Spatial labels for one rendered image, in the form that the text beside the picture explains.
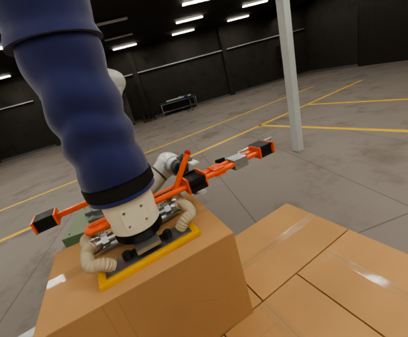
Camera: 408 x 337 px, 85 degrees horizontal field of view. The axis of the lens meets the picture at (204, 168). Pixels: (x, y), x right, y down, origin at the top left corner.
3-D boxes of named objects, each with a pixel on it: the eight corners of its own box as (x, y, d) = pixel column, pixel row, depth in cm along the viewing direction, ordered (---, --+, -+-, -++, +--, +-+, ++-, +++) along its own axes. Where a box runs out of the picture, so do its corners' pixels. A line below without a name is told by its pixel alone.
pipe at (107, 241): (95, 279, 65) (87, 265, 63) (91, 238, 86) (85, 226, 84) (196, 223, 77) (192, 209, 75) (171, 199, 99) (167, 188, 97)
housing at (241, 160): (236, 171, 92) (234, 161, 91) (227, 167, 98) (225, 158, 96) (249, 164, 95) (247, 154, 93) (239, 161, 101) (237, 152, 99)
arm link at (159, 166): (187, 164, 115) (170, 183, 112) (176, 159, 128) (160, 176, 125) (174, 150, 109) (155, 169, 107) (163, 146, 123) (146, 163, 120)
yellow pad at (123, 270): (101, 293, 64) (93, 281, 62) (99, 272, 73) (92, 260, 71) (201, 234, 77) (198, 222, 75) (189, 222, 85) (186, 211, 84)
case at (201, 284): (97, 424, 69) (29, 345, 54) (97, 318, 104) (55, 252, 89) (253, 312, 88) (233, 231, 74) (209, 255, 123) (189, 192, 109)
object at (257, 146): (261, 159, 96) (259, 148, 94) (249, 156, 102) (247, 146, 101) (275, 152, 99) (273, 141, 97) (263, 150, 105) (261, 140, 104)
